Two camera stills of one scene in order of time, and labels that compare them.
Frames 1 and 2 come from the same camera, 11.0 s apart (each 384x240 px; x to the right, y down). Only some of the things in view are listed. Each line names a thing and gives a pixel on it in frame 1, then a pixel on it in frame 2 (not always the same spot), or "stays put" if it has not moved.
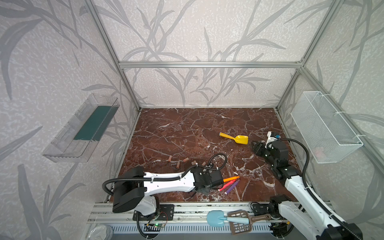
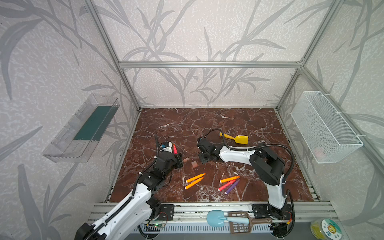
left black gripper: (214, 179) -> (176, 160)
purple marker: (233, 186) stays put
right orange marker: (231, 178) stays put
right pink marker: (227, 185) stays put
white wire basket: (329, 138) stays put
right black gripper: (261, 148) -> (202, 149)
